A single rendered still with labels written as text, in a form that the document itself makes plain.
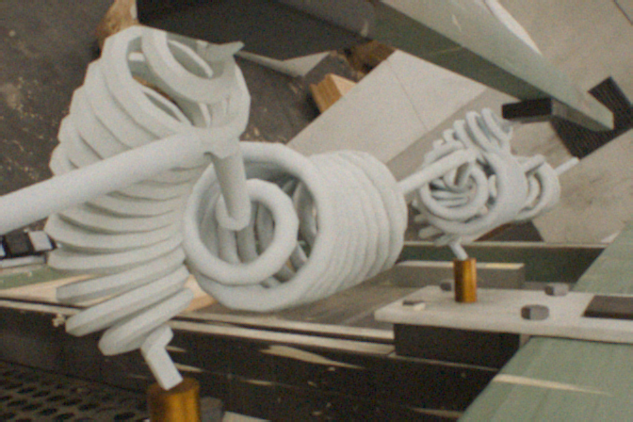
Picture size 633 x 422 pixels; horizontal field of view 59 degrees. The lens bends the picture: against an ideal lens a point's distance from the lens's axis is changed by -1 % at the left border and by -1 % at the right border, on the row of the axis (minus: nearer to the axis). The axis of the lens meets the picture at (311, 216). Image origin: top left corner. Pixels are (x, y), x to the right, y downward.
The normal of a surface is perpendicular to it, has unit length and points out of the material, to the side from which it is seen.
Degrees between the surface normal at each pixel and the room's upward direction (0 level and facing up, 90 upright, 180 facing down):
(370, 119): 90
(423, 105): 90
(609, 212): 90
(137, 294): 31
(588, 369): 60
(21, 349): 90
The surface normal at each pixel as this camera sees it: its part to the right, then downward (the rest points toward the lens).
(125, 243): 0.51, -0.02
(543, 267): -0.54, 0.07
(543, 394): -0.06, -1.00
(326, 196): 0.03, -0.18
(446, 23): 0.84, -0.02
